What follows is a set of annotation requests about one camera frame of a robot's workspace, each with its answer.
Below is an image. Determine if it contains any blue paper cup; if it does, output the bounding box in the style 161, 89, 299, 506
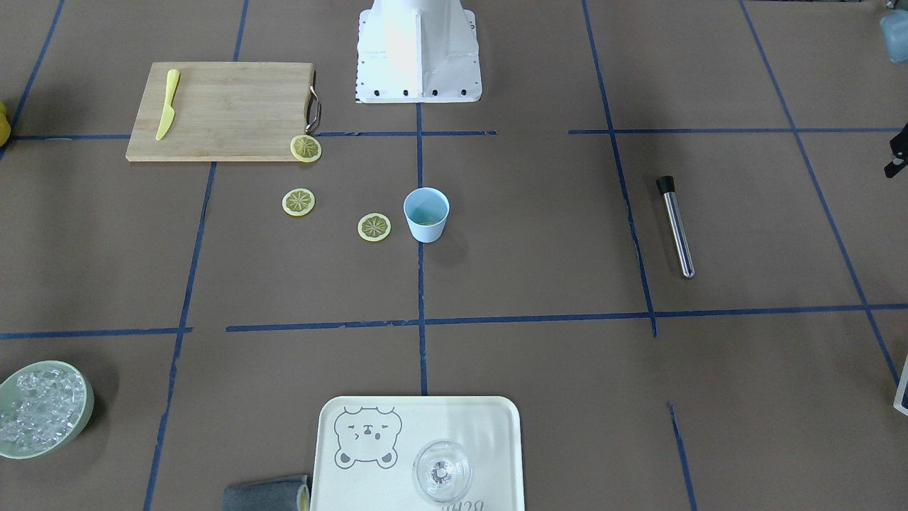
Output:
403, 187, 450, 243

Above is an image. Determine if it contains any lemon slice at board corner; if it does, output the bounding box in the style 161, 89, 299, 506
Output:
289, 135, 322, 164

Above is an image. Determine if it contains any lemon slice on table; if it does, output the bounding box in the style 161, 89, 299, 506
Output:
282, 188, 316, 217

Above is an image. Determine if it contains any yellow lemon at edge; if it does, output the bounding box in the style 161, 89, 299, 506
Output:
0, 101, 12, 148

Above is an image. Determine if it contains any clear wine glass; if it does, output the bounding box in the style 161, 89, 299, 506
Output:
412, 439, 473, 505

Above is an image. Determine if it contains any cream bear tray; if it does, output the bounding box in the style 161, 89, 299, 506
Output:
309, 397, 526, 510

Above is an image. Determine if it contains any bamboo cutting board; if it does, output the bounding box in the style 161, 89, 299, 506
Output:
126, 62, 316, 163

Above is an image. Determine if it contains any grey folded cloth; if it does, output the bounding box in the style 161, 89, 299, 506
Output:
221, 473, 309, 510

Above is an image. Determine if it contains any yellow plastic knife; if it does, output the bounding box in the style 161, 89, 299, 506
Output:
155, 68, 181, 141

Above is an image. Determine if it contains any green bowl of ice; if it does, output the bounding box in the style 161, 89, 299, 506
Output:
1, 361, 94, 460

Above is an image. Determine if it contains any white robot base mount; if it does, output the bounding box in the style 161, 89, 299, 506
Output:
355, 1, 483, 104

